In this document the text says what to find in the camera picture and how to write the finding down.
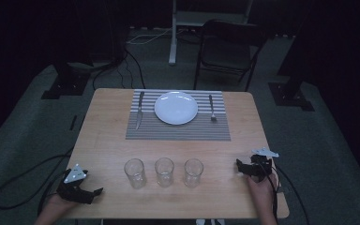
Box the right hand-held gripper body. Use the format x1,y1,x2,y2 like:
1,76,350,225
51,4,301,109
248,147,280,183

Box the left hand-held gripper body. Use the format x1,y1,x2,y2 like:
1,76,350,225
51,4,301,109
55,163,96,205

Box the person's left hand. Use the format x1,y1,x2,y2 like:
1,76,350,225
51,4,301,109
44,192,80,217

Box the person's right hand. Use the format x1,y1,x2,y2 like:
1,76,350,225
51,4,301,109
247,172,279,205

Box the clear drinking glass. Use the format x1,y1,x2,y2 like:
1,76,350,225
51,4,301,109
183,157,205,189
124,157,147,190
154,157,175,188

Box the small black floor object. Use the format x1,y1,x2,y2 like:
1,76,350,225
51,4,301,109
68,114,79,132

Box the silver fork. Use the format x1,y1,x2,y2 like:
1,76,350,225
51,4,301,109
208,94,218,123

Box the grey striped placemat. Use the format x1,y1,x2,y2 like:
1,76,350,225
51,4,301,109
125,89,232,142

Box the black stand with base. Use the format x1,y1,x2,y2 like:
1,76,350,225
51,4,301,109
40,0,129,100
267,0,316,113

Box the silver table knife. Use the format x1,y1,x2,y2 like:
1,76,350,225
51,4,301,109
135,91,145,131

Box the white round plate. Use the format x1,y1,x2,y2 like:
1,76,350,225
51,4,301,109
154,90,199,127

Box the black folding chair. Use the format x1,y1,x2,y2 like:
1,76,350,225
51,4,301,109
193,19,269,93

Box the white metal stand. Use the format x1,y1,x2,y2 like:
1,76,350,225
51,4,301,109
168,0,255,66

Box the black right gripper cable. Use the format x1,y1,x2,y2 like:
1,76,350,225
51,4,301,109
257,161,311,225

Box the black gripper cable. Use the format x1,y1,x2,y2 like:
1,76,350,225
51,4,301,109
0,146,75,218
257,161,311,225

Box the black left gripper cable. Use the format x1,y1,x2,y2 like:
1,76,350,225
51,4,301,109
0,146,75,218

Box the black floor cables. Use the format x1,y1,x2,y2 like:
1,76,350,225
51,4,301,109
91,49,147,91

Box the white floor cable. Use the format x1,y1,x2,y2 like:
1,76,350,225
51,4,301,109
126,27,186,45

